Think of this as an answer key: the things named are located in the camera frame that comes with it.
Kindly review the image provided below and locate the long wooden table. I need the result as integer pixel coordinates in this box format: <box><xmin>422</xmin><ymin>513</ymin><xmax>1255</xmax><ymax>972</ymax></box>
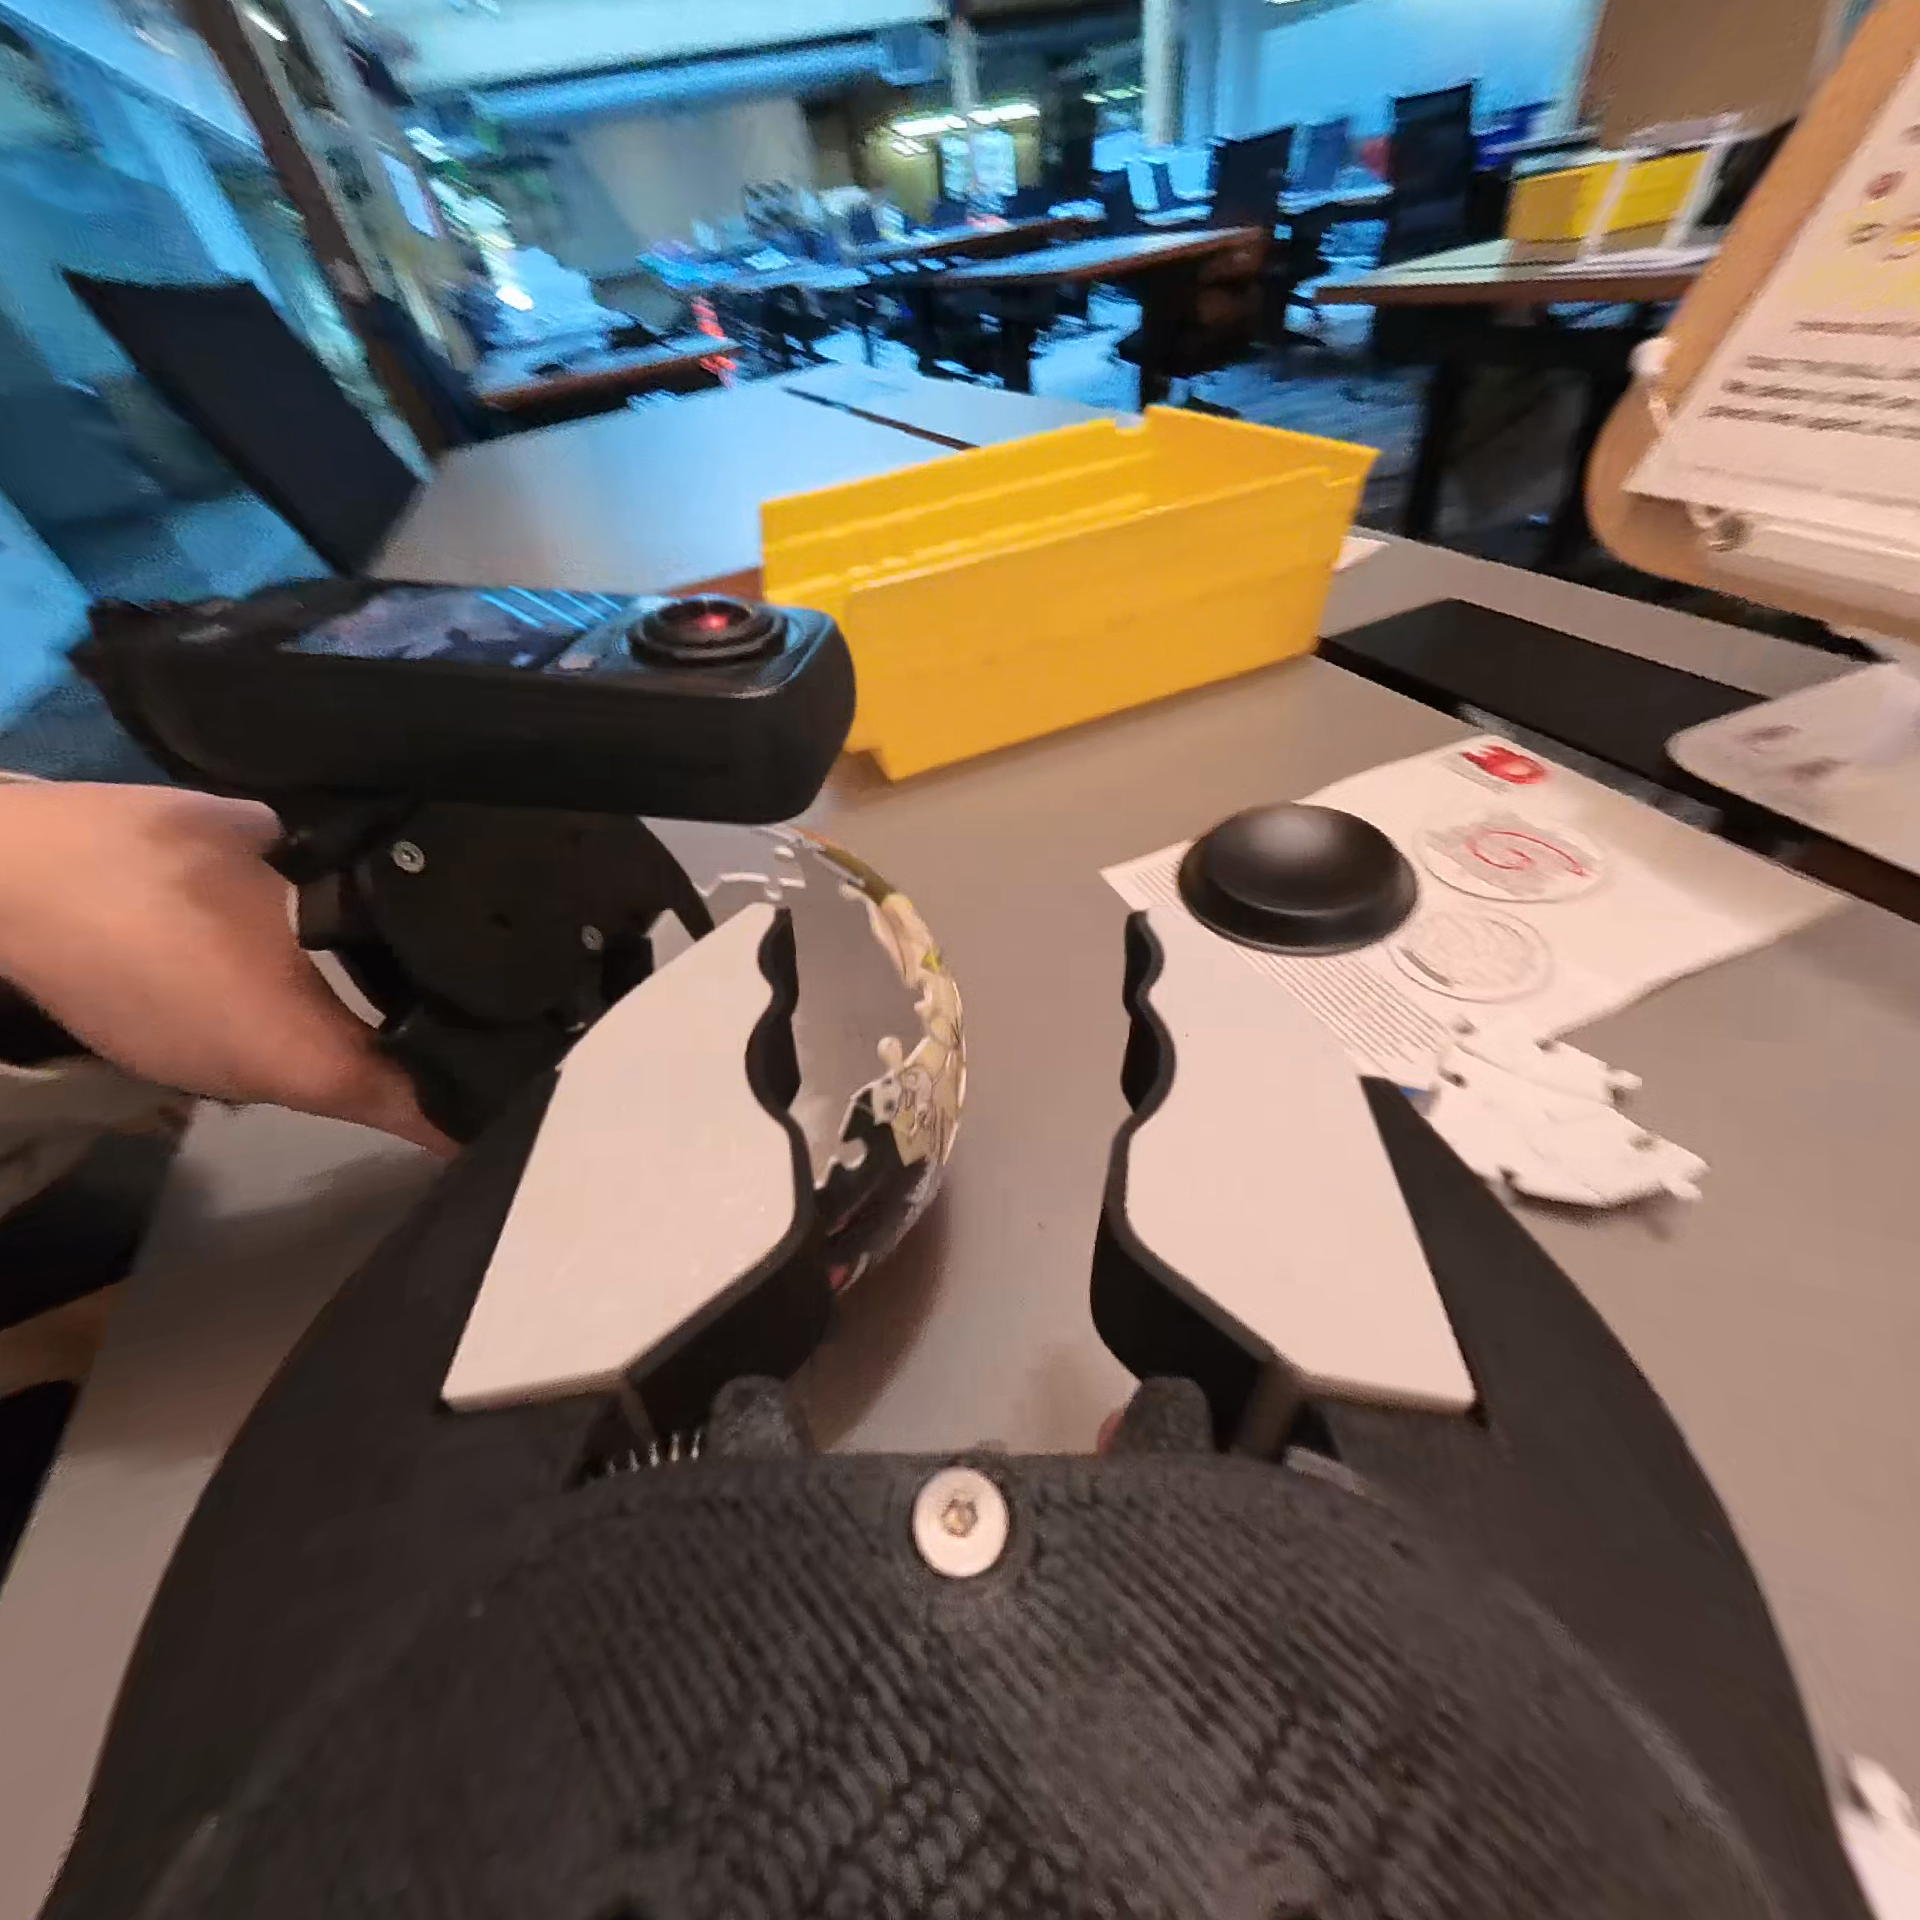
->
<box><xmin>864</xmin><ymin>221</ymin><xmax>1275</xmax><ymax>396</ymax></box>

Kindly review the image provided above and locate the dark leaning panel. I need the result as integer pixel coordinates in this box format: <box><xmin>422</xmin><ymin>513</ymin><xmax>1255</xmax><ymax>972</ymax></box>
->
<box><xmin>62</xmin><ymin>272</ymin><xmax>427</xmax><ymax>575</ymax></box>

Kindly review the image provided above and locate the black office chair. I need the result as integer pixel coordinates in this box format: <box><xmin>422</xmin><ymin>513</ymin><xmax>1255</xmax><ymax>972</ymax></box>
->
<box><xmin>1377</xmin><ymin>80</ymin><xmax>1478</xmax><ymax>272</ymax></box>

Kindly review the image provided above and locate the small yellow storage bin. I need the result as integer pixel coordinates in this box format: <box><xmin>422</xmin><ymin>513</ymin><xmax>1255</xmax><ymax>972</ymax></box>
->
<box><xmin>1503</xmin><ymin>147</ymin><xmax>1715</xmax><ymax>245</ymax></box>

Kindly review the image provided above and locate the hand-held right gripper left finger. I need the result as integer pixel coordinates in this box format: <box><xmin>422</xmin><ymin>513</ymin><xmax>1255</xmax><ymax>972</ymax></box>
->
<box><xmin>438</xmin><ymin>903</ymin><xmax>835</xmax><ymax>1438</ymax></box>

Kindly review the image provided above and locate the yellow plastic bin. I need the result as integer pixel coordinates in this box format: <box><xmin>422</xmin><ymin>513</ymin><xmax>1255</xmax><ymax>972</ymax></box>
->
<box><xmin>762</xmin><ymin>402</ymin><xmax>1382</xmax><ymax>785</ymax></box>

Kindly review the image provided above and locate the person's left hand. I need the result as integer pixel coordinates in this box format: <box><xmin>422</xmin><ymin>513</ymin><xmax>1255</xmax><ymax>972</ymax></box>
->
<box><xmin>0</xmin><ymin>776</ymin><xmax>454</xmax><ymax>1157</ymax></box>

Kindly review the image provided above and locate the cork clipboard with papers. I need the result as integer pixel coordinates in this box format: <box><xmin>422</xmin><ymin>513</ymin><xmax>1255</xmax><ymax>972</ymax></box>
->
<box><xmin>1585</xmin><ymin>0</ymin><xmax>1920</xmax><ymax>642</ymax></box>

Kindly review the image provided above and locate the cartoon print puzzle ball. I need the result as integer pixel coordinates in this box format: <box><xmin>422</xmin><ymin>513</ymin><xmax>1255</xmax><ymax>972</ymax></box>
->
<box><xmin>646</xmin><ymin>823</ymin><xmax>975</xmax><ymax>1293</ymax></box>

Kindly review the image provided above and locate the black dome ball stand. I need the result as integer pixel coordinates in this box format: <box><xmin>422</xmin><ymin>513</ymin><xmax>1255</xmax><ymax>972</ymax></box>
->
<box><xmin>1177</xmin><ymin>800</ymin><xmax>1422</xmax><ymax>958</ymax></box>

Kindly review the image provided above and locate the pile of white puzzle pieces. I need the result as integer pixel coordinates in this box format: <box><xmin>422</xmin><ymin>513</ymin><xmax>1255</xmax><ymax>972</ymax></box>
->
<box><xmin>1411</xmin><ymin>1016</ymin><xmax>1711</xmax><ymax>1208</ymax></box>

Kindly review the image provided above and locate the wooden table with black legs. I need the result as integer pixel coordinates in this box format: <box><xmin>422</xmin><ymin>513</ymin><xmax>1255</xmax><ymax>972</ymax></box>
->
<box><xmin>1314</xmin><ymin>237</ymin><xmax>1718</xmax><ymax>532</ymax></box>

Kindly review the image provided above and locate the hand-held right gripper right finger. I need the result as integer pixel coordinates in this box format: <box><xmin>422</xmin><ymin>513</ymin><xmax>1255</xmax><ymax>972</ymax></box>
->
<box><xmin>1087</xmin><ymin>907</ymin><xmax>1478</xmax><ymax>1464</ymax></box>

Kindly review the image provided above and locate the printed instruction sheet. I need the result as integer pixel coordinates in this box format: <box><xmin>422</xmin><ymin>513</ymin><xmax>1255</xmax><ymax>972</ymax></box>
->
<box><xmin>1101</xmin><ymin>732</ymin><xmax>1849</xmax><ymax>1085</ymax></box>

